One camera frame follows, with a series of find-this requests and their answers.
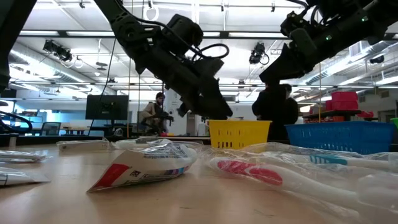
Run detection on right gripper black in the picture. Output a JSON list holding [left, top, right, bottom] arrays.
[[259, 11, 335, 85]]

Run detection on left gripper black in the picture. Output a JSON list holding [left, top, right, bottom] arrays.
[[141, 43, 233, 121]]

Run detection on yellow plastic basket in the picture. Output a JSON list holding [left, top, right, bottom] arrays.
[[208, 119, 272, 149]]

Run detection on clear red toothbrush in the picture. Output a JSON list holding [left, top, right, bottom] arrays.
[[203, 148, 398, 218]]

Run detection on white purple toothpaste tube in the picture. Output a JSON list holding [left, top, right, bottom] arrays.
[[0, 167, 52, 187]]

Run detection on standing person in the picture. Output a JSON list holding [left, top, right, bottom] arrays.
[[281, 83, 300, 125], [251, 81, 290, 141]]

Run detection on seated person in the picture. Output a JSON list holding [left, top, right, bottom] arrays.
[[138, 91, 175, 135]]

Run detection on red plastic storage bin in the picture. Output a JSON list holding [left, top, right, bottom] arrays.
[[331, 91, 359, 102], [325, 100, 360, 111]]

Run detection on blue plastic basket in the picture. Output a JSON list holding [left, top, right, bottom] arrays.
[[285, 121, 396, 156]]

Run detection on black computer monitor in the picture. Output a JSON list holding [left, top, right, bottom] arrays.
[[85, 95, 129, 125]]

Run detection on grey office chair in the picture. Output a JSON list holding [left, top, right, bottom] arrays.
[[39, 121, 62, 136]]

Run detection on black overhead camera rig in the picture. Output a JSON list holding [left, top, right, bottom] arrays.
[[248, 42, 270, 65], [42, 39, 73, 62]]

